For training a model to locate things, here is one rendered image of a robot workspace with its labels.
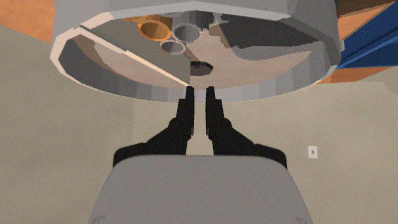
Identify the blue crate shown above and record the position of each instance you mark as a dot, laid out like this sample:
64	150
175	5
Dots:
379	33

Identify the grey metal cylinder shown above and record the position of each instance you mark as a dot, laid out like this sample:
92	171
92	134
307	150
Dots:
187	27
171	47
174	14

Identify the bronze bushing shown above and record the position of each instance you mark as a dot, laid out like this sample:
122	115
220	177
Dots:
155	31
136	19

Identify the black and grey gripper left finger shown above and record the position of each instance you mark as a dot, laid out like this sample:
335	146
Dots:
170	141

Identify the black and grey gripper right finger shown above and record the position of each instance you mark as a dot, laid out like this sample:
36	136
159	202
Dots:
228	141

